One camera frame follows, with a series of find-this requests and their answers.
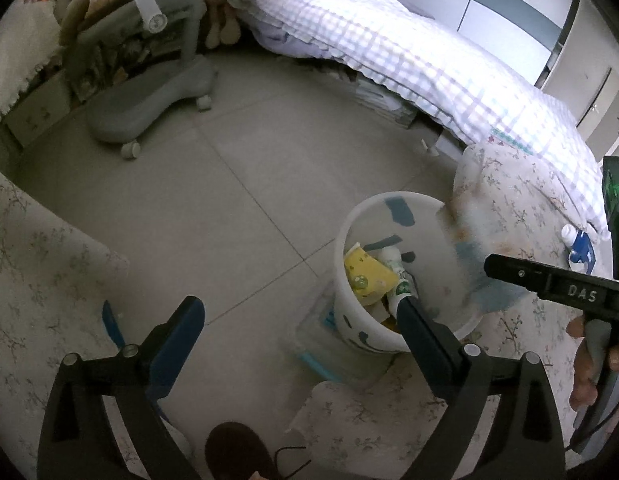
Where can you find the cream cabinet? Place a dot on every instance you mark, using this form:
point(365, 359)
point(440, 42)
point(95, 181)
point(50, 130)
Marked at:
point(39, 110)

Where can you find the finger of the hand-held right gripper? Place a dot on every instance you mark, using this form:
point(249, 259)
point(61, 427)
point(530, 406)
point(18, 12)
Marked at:
point(519, 272)

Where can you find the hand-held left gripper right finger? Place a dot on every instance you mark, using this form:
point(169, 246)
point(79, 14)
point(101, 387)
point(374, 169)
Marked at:
point(424, 345)

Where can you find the cream door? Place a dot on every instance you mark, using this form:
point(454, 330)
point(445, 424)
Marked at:
point(589, 90)

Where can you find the pink plush toy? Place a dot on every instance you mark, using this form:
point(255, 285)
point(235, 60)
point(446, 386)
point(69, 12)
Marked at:
point(222, 20)

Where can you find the fluffy beige coat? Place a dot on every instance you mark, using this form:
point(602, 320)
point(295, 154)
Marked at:
point(84, 10)

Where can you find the grey stacked sheets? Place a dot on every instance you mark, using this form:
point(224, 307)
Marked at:
point(384, 100)

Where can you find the white bin with blue print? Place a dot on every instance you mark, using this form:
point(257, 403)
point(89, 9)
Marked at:
point(429, 270)

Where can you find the white tube with green label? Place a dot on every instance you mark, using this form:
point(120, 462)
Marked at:
point(395, 260)

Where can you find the person's right hand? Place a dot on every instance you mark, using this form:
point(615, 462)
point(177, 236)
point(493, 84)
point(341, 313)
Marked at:
point(582, 375)

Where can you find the cream lace-edged cloth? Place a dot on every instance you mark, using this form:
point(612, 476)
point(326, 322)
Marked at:
point(14, 60)

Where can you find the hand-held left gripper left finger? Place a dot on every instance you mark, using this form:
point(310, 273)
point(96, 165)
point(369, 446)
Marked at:
point(182, 340)

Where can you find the white and grey wardrobe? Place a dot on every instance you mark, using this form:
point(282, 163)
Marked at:
point(489, 5)

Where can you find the clear plastic box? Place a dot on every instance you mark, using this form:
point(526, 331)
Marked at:
point(329, 355)

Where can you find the grey desk chair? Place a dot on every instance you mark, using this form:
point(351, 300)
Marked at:
point(139, 110)

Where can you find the floral tablecloth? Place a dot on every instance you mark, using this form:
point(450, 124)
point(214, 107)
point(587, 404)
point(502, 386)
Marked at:
point(39, 270)

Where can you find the clear bottle with blue label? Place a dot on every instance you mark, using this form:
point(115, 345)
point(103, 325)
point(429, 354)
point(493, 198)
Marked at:
point(582, 252)

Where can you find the dark brown slipper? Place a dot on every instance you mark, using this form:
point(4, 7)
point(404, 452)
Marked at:
point(234, 450)

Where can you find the yellow packet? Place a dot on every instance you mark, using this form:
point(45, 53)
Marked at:
point(367, 272)

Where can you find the floral blanket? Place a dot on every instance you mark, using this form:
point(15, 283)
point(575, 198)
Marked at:
point(534, 195)

